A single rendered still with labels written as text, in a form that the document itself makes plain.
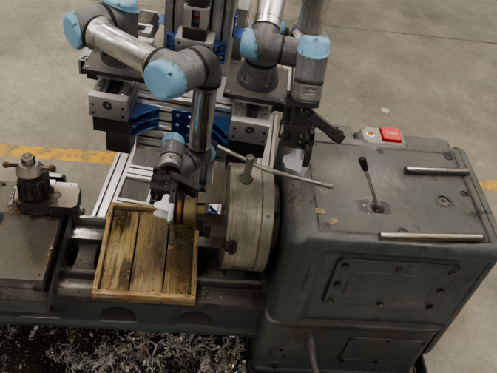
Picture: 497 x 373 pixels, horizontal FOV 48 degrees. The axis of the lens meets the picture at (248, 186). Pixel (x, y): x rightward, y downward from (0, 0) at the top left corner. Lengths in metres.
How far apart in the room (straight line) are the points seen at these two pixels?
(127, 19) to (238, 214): 0.81
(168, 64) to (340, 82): 2.86
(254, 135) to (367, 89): 2.48
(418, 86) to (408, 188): 2.98
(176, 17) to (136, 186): 1.10
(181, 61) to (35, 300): 0.77
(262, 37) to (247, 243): 0.54
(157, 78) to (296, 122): 0.44
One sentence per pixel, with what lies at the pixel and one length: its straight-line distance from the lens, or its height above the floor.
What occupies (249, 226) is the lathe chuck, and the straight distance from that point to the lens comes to 1.50.
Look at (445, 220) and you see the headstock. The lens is 1.60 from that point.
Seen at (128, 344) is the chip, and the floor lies 0.55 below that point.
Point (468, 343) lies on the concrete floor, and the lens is 3.04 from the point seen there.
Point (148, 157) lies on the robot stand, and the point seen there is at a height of 0.21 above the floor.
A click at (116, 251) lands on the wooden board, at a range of 1.80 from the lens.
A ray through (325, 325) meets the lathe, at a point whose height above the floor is 0.86.
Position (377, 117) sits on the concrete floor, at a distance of 4.10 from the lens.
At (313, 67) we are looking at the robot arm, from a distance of 1.36.
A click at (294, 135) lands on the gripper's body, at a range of 1.40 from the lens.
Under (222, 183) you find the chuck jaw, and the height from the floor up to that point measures 1.16.
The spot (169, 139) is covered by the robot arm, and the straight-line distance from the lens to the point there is 1.82.
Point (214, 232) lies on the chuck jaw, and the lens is 1.54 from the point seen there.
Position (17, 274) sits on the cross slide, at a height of 0.97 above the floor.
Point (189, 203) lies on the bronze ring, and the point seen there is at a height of 1.12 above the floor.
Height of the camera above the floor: 2.30
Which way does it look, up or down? 44 degrees down
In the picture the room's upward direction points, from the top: 11 degrees clockwise
